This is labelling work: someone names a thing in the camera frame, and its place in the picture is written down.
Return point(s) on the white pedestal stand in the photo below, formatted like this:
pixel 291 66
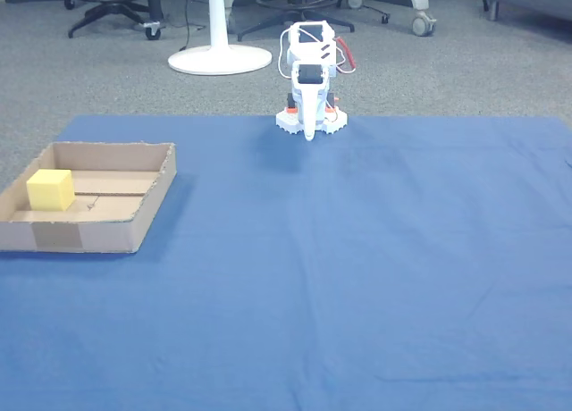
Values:
pixel 219 58

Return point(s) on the blue cloth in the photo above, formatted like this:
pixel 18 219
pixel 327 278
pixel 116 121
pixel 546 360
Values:
pixel 335 272

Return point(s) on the yellow foam block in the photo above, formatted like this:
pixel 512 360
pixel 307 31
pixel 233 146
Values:
pixel 50 190

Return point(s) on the shallow cardboard box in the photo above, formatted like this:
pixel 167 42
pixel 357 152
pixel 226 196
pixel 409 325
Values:
pixel 111 192

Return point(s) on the black office chair base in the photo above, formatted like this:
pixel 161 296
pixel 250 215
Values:
pixel 111 6

